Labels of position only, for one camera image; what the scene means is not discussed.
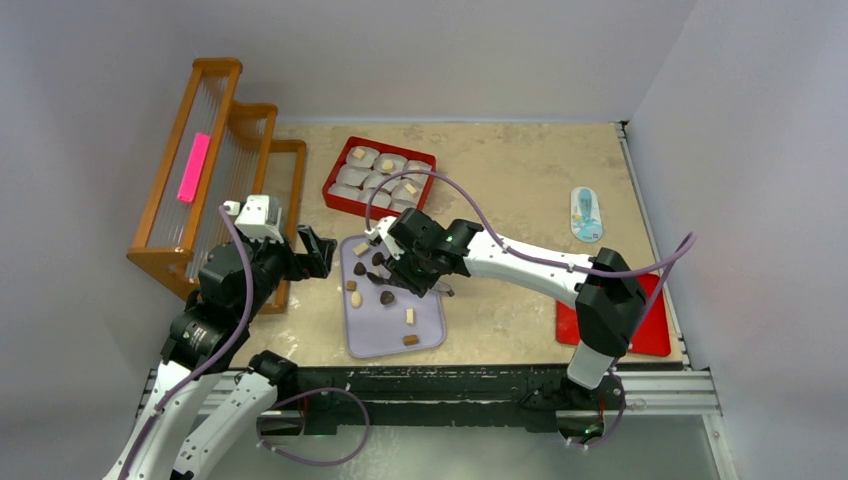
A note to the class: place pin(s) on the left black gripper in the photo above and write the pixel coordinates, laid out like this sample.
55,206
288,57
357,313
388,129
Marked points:
318,250

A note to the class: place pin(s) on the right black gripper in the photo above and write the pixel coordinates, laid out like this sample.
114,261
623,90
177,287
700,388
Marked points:
419,286

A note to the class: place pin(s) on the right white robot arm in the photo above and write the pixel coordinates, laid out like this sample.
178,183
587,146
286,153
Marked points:
604,293

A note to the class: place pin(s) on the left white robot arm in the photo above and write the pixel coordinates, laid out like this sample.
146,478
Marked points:
237,279

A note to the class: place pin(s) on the dark chocolate tray centre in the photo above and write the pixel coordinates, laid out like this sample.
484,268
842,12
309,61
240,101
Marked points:
387,298

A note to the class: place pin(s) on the white rectangular chocolate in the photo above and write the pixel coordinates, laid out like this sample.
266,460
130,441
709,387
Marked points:
361,249

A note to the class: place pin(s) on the red chocolate box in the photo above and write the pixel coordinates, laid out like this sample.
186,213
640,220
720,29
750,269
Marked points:
362,188

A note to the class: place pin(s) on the lavender plastic tray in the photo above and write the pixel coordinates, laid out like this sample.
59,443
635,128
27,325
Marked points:
374,330

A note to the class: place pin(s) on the orange wooden tiered rack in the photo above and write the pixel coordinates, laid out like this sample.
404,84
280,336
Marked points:
244,157

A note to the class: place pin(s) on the pink rectangular block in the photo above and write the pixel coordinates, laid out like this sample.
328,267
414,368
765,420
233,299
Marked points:
190,180

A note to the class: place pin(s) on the blue white sticker card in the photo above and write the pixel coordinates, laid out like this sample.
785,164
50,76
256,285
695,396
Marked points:
585,218

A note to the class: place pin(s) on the red box lid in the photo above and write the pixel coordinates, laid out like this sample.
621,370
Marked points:
652,338

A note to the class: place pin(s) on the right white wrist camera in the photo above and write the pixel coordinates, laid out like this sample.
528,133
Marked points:
379,234

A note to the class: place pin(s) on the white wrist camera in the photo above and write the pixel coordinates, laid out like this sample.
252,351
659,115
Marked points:
379,234
258,217

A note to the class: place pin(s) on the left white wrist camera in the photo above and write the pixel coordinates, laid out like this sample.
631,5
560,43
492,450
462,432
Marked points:
258,217

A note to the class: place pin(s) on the black metal base rail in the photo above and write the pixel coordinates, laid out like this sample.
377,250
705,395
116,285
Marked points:
536,398

